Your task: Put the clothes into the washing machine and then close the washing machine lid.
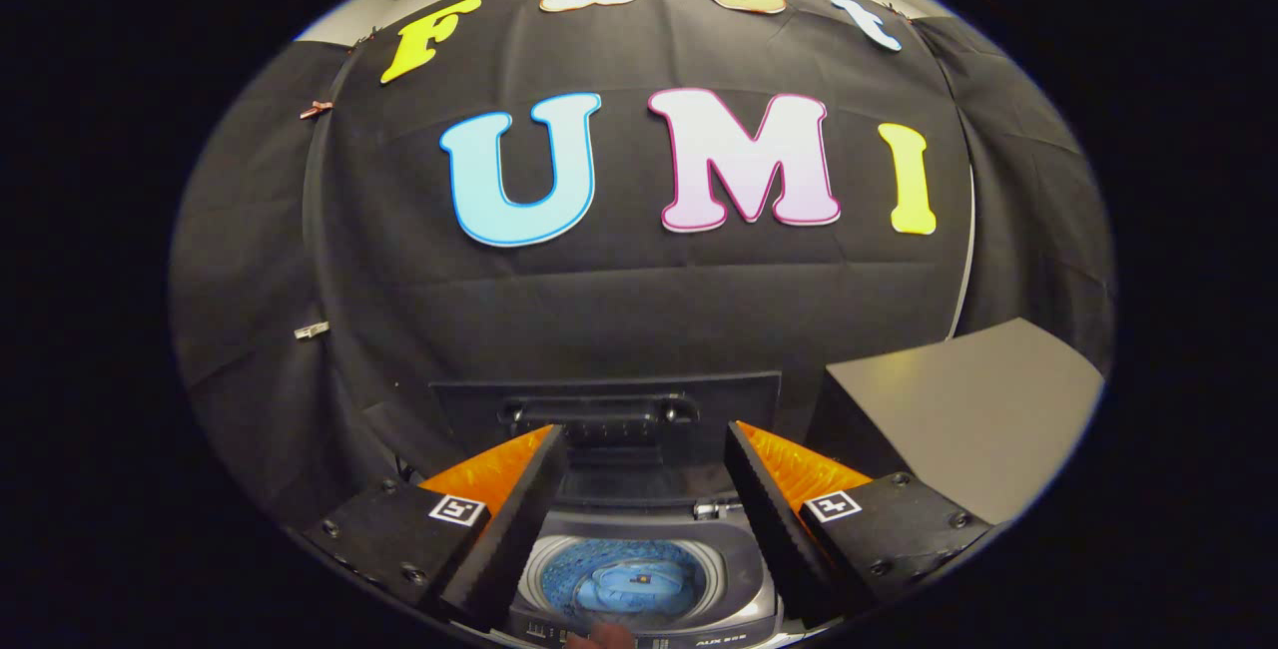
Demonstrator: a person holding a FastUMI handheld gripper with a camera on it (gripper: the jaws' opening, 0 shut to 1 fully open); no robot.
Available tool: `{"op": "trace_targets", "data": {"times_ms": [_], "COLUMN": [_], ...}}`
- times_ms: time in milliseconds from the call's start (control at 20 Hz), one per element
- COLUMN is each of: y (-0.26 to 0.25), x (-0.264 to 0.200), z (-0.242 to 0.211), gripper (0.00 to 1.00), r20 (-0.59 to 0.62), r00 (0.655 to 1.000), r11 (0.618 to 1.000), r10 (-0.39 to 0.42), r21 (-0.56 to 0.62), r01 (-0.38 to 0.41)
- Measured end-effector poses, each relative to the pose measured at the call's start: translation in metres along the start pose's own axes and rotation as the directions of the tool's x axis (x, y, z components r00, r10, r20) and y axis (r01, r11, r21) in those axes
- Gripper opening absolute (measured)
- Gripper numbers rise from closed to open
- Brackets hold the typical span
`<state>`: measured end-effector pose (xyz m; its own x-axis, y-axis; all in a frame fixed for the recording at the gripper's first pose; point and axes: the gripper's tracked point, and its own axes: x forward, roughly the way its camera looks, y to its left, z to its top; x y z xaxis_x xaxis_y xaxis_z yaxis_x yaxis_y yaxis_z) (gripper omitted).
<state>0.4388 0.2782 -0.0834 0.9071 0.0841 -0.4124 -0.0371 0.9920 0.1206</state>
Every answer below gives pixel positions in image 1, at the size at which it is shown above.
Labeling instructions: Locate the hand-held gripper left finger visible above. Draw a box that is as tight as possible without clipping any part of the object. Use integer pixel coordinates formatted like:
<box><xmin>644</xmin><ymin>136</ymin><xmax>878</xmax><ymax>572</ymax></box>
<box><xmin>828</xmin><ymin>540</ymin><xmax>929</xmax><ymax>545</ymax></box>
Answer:
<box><xmin>300</xmin><ymin>423</ymin><xmax>570</xmax><ymax>632</ymax></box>

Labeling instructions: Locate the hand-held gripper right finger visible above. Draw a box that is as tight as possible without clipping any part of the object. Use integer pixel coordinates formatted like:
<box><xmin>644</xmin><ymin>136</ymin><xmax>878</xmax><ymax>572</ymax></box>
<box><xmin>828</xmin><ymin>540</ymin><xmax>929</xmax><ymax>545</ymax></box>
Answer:
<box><xmin>724</xmin><ymin>419</ymin><xmax>994</xmax><ymax>627</ymax></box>

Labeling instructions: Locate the light blue shirt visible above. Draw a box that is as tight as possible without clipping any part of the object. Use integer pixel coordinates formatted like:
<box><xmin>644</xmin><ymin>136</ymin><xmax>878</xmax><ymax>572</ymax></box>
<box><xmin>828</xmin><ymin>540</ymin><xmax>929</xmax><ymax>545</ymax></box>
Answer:
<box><xmin>574</xmin><ymin>564</ymin><xmax>700</xmax><ymax>627</ymax></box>

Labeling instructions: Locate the dark washing machine lid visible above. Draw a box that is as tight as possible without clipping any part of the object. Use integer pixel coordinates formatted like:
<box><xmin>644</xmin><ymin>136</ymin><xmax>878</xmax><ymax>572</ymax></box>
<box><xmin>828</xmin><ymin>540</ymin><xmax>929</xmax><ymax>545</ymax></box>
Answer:
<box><xmin>429</xmin><ymin>369</ymin><xmax>782</xmax><ymax>505</ymax></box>

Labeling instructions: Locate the beige cabinet with dark top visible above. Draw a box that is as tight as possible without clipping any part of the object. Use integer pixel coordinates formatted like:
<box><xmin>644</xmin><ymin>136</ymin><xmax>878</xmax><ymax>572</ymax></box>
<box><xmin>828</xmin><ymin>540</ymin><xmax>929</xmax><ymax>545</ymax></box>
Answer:
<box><xmin>804</xmin><ymin>318</ymin><xmax>1105</xmax><ymax>528</ymax></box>

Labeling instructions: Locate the black backdrop cloth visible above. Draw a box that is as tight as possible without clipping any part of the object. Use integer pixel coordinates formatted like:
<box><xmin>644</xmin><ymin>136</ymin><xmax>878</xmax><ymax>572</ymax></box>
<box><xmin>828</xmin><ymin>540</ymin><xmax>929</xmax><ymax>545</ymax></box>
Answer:
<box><xmin>170</xmin><ymin>0</ymin><xmax>1114</xmax><ymax>530</ymax></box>

